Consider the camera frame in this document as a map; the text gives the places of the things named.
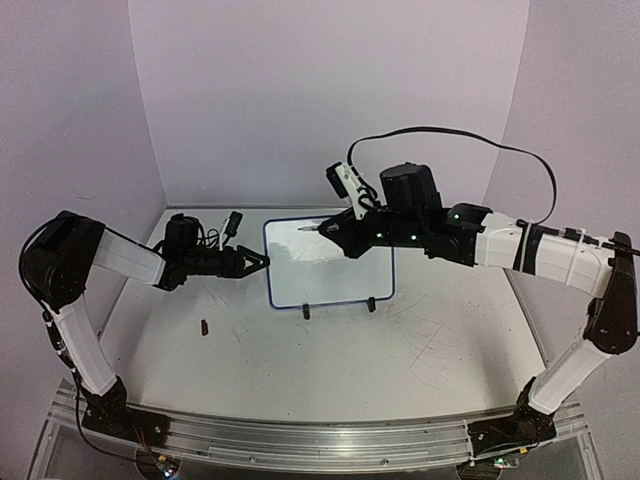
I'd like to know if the circuit board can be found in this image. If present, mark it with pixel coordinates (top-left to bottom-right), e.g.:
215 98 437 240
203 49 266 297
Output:
493 453 524 470
152 454 179 479

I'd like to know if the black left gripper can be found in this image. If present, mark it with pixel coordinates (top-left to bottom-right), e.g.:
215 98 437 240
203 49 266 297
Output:
184 241 273 275

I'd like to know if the small blue-framed whiteboard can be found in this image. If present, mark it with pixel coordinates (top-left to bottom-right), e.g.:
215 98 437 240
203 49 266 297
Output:
263 215 396 310

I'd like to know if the right circuit board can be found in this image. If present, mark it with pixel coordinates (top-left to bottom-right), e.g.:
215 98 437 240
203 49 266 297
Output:
493 453 524 470

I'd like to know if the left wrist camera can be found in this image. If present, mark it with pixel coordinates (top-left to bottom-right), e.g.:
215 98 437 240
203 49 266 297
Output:
218 211 243 250

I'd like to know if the black right camera cable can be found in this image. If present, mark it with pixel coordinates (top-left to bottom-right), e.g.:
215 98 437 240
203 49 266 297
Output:
347 127 559 225

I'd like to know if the left circuit board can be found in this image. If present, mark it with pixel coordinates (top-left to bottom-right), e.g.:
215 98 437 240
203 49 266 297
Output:
152 454 179 479

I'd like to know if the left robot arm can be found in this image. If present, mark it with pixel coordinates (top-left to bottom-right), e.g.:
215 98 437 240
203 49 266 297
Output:
18 211 270 440

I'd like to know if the aluminium front rail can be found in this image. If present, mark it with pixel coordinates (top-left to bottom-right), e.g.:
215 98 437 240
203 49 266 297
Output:
47 379 589 464

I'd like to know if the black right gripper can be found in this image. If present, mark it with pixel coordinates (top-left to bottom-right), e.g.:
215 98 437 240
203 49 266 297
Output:
317 199 423 260

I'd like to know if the black whiteboard stand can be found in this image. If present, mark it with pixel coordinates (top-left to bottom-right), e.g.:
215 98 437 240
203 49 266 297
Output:
301 297 377 320

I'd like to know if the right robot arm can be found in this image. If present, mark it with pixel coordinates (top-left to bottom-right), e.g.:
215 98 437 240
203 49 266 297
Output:
318 162 639 457

